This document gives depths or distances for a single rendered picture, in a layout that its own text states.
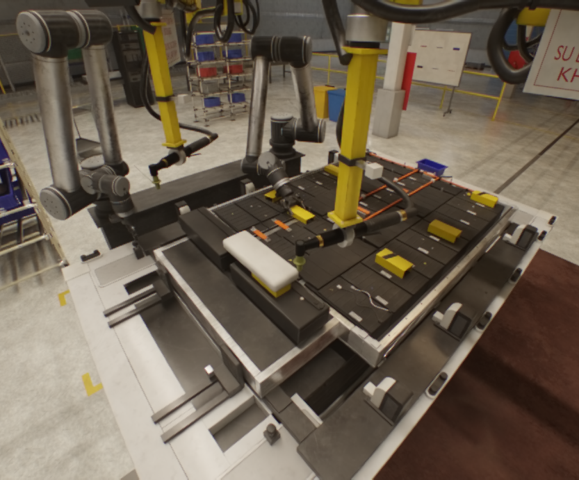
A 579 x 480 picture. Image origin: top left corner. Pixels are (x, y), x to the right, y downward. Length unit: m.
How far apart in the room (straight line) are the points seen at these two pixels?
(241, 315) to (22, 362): 2.05
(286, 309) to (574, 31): 1.02
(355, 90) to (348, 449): 1.02
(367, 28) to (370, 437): 1.12
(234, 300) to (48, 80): 1.22
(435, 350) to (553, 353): 1.72
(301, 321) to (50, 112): 1.42
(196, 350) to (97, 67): 1.39
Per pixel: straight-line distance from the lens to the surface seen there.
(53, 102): 1.72
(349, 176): 0.87
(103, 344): 1.52
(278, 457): 1.12
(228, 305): 1.25
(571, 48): 0.87
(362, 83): 0.81
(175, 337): 1.49
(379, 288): 1.33
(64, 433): 2.43
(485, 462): 2.26
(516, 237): 2.14
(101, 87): 1.82
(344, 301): 1.25
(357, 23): 0.79
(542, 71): 0.87
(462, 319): 1.37
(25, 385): 2.79
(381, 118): 6.65
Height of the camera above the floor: 1.92
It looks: 36 degrees down
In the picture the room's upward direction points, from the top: straight up
